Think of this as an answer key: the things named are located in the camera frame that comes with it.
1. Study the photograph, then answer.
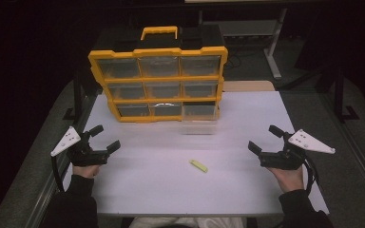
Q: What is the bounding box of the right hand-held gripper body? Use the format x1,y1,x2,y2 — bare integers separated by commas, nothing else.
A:
258,128,336,171

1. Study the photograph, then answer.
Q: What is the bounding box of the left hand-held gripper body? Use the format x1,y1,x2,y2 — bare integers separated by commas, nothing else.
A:
49,125,109,168

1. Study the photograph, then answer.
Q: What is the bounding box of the small yellow bar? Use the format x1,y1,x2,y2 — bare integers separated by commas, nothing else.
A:
188,159,209,174

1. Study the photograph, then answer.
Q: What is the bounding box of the transparent pull-out drawer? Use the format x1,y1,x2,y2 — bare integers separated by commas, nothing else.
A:
180,101,221,136

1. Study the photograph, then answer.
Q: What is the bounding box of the yellow and black organizer cabinet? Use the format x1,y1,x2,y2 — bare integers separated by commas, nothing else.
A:
87,25,229,124

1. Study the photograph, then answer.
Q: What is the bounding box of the person's left hand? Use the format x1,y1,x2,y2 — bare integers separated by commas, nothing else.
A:
72,163,102,180

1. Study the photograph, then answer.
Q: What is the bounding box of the person's right hand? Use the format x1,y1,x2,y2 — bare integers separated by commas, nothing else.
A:
266,165,305,194

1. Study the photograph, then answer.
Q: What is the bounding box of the black metal stand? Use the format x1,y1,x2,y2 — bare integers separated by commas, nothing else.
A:
331,65,361,124
62,70,91,122

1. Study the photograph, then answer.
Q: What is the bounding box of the light wooden board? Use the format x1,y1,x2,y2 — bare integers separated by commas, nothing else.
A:
222,80,277,93

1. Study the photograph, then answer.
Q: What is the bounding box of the grid of clear organizer drawers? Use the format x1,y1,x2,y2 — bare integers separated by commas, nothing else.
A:
96,54,222,118

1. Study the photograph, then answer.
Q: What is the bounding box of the white metal-legged desk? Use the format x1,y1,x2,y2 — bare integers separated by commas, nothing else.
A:
198,7,289,80

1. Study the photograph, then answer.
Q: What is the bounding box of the right hand-held gripper cable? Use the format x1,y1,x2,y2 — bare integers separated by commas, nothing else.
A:
301,155,320,195

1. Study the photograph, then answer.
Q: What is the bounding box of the hand-held gripper cable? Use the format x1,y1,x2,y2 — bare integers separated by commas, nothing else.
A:
301,155,320,195
50,154,66,194

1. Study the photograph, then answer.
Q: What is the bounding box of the left hand-held gripper cable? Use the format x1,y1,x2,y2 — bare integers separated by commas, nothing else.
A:
50,154,66,194

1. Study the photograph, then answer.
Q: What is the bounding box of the black floor cable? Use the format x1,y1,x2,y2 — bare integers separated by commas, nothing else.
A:
223,48,255,71

